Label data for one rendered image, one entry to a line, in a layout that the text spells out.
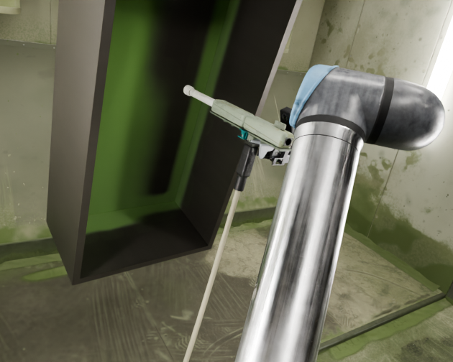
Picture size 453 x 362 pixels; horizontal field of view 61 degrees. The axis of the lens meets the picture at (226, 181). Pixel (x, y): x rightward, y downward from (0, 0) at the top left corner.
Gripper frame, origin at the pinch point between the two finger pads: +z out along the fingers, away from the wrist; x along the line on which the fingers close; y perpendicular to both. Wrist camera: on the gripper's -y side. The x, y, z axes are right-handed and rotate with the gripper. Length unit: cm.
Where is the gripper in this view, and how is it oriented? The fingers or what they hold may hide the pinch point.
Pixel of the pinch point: (250, 136)
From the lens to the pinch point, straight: 105.0
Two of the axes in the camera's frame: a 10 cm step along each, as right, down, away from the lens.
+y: -2.8, 8.9, 3.5
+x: -6.0, -4.5, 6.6
